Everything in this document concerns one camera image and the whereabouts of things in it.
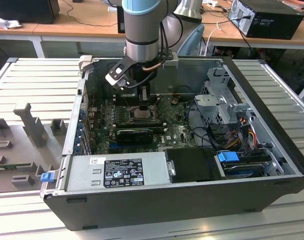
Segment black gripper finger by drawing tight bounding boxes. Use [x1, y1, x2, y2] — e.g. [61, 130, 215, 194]
[139, 85, 151, 111]

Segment small CPU plate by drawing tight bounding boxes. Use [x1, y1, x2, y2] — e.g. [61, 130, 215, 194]
[131, 109, 154, 120]

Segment metal socket cover frame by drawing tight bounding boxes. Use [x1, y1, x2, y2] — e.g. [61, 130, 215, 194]
[128, 105, 159, 123]

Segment black RAM slot bank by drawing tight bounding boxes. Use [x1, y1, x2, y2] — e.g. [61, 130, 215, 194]
[113, 92, 160, 106]
[113, 120, 168, 134]

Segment CPU socket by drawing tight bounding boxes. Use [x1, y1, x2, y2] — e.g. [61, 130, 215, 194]
[128, 106, 159, 123]

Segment black graphics card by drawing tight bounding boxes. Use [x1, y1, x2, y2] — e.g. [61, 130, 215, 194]
[116, 128, 154, 145]

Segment green motherboard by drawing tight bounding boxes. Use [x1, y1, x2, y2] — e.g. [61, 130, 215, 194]
[88, 96, 200, 155]

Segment black upright device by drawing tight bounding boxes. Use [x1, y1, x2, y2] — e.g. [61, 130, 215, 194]
[117, 6, 126, 35]

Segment blue card retainer row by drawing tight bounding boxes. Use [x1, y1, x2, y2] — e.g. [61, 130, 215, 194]
[75, 109, 87, 156]

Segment silver metal drive cage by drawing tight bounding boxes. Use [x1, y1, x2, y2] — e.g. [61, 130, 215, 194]
[194, 66, 255, 126]

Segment wooden desk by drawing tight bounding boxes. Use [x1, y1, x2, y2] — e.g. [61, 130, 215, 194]
[0, 0, 304, 60]

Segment silver power supply unit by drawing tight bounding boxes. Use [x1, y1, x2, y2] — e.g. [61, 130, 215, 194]
[65, 151, 172, 193]

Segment hard disk blue carrier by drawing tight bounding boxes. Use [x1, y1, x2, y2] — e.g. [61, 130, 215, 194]
[216, 151, 267, 180]

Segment black open PC case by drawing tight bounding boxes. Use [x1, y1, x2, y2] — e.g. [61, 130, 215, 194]
[39, 55, 304, 232]

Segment grey parts rack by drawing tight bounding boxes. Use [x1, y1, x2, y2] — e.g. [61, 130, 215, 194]
[0, 102, 70, 195]

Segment large black box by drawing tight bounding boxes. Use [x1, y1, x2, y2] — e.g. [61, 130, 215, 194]
[0, 0, 60, 25]

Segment black desktop computer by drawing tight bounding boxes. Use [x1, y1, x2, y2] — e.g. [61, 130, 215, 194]
[228, 0, 304, 40]

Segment crumpled white paper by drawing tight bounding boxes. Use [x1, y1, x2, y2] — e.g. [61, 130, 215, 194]
[0, 13, 22, 30]

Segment green RAM stick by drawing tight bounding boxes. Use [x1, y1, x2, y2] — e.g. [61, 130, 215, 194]
[0, 163, 31, 172]

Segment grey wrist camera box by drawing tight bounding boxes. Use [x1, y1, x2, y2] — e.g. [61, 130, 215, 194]
[161, 52, 179, 70]

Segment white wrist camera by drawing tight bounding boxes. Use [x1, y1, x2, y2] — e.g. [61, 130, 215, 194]
[105, 63, 132, 91]

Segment grey case latch handle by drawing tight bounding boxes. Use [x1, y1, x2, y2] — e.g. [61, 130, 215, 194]
[78, 55, 93, 81]

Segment black data cable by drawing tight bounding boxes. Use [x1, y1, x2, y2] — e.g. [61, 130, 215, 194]
[188, 101, 219, 149]

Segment thin black desk cable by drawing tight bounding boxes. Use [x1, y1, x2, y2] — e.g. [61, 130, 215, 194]
[66, 0, 118, 27]

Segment white cable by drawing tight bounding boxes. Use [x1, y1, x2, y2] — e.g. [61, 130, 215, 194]
[204, 21, 223, 56]

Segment yellow red wire bundle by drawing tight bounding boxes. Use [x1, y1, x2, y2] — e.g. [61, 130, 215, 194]
[226, 117, 258, 151]

